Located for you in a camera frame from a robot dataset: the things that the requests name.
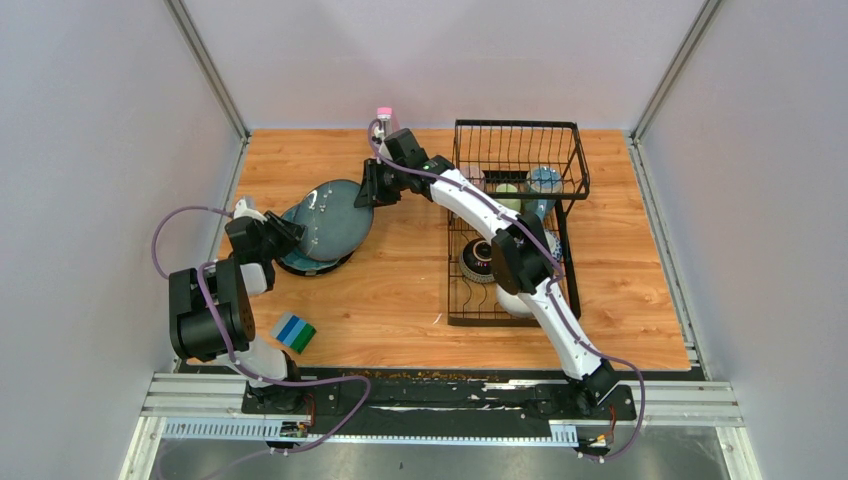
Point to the blue mug yellow inside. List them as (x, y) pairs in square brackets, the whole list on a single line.
[(544, 183)]

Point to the pink metronome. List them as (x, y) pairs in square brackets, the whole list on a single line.
[(384, 114)]

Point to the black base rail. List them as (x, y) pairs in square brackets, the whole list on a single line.
[(437, 404)]

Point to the black bottom plate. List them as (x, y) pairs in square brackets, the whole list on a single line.
[(311, 270)]

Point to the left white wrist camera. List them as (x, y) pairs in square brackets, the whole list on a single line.
[(245, 207)]

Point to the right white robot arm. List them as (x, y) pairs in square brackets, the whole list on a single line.
[(521, 263)]

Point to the green handled cream mug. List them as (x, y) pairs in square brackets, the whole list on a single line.
[(508, 196)]

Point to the black wire dish rack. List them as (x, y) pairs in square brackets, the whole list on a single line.
[(506, 151)]

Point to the white patterned bowl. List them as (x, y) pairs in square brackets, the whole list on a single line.
[(512, 304)]

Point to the blue green striped block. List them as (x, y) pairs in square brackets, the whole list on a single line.
[(293, 332)]

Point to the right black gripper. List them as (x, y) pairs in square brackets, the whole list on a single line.
[(371, 193)]

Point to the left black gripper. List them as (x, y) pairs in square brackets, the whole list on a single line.
[(290, 231)]

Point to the red patterned bowl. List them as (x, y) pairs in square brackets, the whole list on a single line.
[(554, 245)]

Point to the dark blue floral plate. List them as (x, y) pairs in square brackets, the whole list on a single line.
[(334, 226)]

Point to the pink mug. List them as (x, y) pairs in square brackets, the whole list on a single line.
[(475, 176)]

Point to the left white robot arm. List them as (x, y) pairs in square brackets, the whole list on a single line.
[(211, 318)]

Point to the black gold patterned bowl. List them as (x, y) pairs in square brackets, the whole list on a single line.
[(475, 261)]

